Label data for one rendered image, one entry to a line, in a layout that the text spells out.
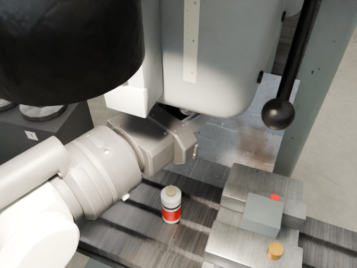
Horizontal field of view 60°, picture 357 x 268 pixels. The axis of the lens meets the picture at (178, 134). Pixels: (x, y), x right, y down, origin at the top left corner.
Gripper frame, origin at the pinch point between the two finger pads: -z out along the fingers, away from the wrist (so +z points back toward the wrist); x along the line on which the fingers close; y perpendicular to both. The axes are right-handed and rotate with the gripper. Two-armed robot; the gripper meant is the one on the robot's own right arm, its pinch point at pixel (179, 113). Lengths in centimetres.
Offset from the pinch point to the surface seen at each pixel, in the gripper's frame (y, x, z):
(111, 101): -11.6, -3.6, 12.7
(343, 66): 120, 34, -245
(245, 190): 19.4, -8.7, -9.0
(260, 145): 29.7, -0.4, -30.0
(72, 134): 16.2, 23.8, 6.5
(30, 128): 12.3, 26.7, 12.8
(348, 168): 121, -16, -137
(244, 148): 31.0, 2.5, -27.5
